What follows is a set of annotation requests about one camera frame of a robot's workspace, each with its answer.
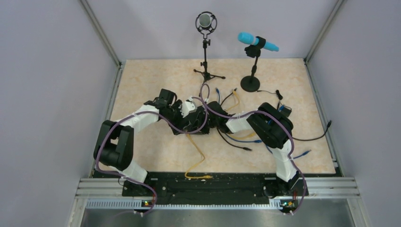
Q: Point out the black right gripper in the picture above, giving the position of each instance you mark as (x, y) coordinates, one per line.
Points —
(201, 116)

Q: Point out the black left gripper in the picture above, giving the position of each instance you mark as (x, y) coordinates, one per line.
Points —
(176, 106)

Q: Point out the black network switch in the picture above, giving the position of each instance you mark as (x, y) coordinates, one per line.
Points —
(192, 121)

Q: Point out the black power adapter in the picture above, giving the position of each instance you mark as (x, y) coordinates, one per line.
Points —
(285, 111)

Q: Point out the blue microphone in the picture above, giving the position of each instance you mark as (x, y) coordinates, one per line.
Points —
(253, 50)

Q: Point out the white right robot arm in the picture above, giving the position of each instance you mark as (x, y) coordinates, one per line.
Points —
(273, 128)

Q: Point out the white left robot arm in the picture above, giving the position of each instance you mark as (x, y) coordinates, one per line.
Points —
(115, 142)

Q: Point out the black tripod microphone stand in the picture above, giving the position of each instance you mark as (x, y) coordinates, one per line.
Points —
(205, 73)

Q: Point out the silver condenser microphone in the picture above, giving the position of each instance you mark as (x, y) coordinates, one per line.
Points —
(206, 21)

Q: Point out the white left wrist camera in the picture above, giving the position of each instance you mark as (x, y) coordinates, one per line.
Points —
(188, 106)

